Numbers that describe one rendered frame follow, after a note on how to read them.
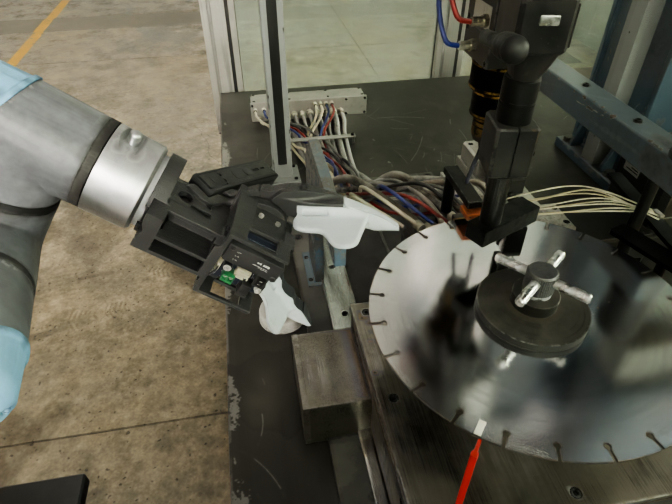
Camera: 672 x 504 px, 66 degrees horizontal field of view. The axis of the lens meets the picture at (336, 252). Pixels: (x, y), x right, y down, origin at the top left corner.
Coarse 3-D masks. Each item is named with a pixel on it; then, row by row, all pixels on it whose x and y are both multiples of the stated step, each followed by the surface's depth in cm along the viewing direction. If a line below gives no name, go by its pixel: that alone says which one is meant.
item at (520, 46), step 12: (480, 36) 42; (492, 36) 39; (504, 36) 36; (516, 36) 35; (492, 48) 38; (504, 48) 36; (516, 48) 35; (528, 48) 36; (504, 60) 36; (516, 60) 36
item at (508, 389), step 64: (448, 256) 60; (512, 256) 60; (576, 256) 60; (384, 320) 52; (448, 320) 52; (640, 320) 52; (448, 384) 46; (512, 384) 46; (576, 384) 46; (640, 384) 46; (512, 448) 41; (576, 448) 41; (640, 448) 41
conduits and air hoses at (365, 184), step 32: (256, 96) 134; (288, 96) 134; (320, 96) 134; (352, 96) 134; (352, 160) 116; (352, 192) 86; (384, 192) 78; (416, 192) 78; (480, 192) 75; (608, 192) 71; (416, 224) 74
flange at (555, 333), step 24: (480, 288) 54; (504, 288) 54; (480, 312) 52; (504, 312) 51; (528, 312) 51; (552, 312) 51; (576, 312) 51; (504, 336) 50; (528, 336) 49; (552, 336) 49; (576, 336) 49
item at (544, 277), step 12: (564, 252) 53; (504, 264) 52; (516, 264) 51; (540, 264) 50; (552, 264) 51; (528, 276) 50; (540, 276) 49; (552, 276) 49; (528, 288) 48; (540, 288) 49; (552, 288) 50; (564, 288) 49; (576, 288) 48; (516, 300) 48; (528, 300) 48; (540, 300) 50; (588, 300) 48
